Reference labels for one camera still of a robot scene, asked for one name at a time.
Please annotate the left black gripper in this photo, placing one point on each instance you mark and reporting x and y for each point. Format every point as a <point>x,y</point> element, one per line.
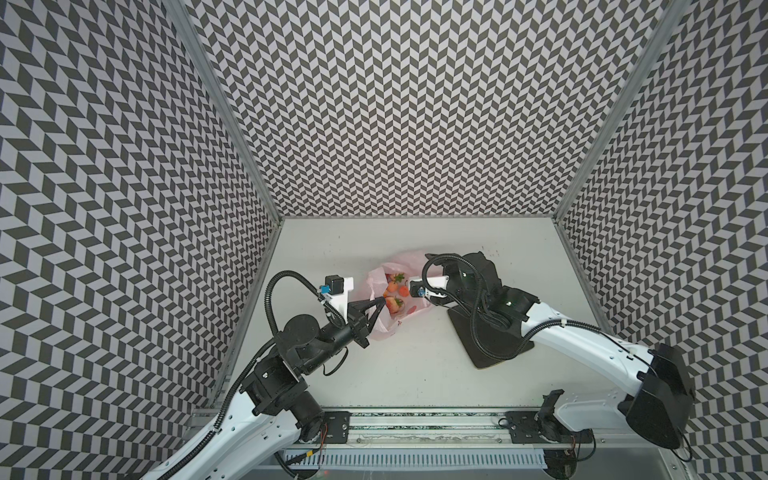
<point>359,324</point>

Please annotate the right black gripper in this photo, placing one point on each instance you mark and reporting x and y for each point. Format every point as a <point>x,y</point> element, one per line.
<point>444,296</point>

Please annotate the pink plastic bag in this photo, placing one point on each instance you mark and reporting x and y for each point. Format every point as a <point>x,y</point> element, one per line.
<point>411,264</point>

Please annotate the red yellow fake strawberry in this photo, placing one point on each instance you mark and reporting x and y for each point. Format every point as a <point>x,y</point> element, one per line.
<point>394,304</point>

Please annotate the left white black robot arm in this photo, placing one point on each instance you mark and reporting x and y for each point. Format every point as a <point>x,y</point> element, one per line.
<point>268,407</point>

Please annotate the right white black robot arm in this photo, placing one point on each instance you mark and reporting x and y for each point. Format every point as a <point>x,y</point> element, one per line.
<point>652,392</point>

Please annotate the black square plate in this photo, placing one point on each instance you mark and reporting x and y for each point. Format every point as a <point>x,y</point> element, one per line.
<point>496,337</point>

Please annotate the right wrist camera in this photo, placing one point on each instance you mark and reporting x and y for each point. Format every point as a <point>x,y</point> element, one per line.
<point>436,287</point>

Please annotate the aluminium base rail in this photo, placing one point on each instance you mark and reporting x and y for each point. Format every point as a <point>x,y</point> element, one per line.
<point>434,428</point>

